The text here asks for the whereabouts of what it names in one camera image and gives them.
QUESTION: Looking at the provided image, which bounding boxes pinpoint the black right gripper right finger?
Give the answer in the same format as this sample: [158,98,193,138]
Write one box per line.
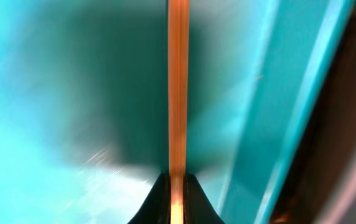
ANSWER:
[184,174,224,224]

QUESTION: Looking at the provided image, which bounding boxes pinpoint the wooden chopstick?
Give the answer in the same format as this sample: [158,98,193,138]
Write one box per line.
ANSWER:
[178,1,189,209]
[168,0,184,224]

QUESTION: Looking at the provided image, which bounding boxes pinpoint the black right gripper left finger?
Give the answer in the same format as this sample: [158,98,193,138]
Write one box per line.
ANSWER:
[128,174,171,224]

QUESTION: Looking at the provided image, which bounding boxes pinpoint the teal plastic tray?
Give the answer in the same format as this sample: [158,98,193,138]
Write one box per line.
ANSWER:
[0,0,354,223]

